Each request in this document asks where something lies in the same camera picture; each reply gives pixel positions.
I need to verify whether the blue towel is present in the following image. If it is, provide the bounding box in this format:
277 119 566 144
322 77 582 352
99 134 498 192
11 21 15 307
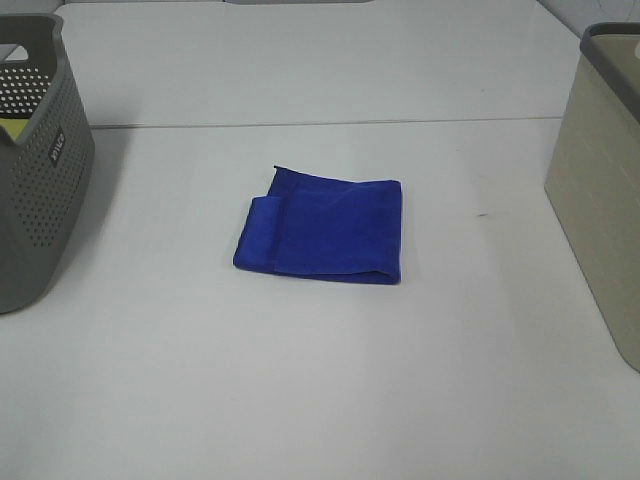
233 167 403 285

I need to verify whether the yellow cloth in basket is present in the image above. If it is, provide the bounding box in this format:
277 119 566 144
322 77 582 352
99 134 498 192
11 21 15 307
0 118 29 141

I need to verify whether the grey perforated plastic basket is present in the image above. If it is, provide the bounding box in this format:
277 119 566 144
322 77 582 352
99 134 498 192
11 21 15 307
1 14 95 313

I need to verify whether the beige plastic basket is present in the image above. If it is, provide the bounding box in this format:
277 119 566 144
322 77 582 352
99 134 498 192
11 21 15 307
544 22 639 369

